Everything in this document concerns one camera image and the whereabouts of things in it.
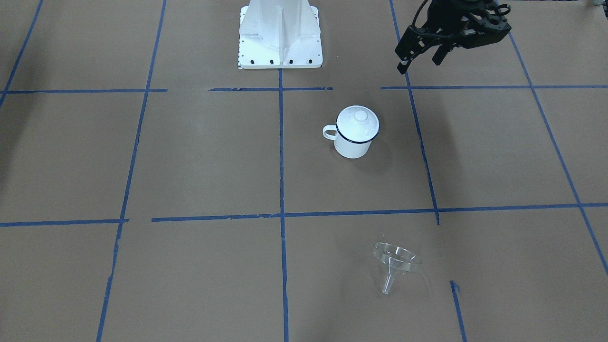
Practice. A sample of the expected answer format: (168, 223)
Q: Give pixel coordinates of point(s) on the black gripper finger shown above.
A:
(413, 42)
(441, 53)

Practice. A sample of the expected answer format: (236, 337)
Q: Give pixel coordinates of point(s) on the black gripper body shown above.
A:
(424, 29)

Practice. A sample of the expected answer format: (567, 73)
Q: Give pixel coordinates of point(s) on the white mug lid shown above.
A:
(358, 124)

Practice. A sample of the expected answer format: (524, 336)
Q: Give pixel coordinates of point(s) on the white enamel mug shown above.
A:
(344, 147)

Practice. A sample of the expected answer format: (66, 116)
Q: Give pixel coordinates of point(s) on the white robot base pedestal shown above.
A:
(276, 34)

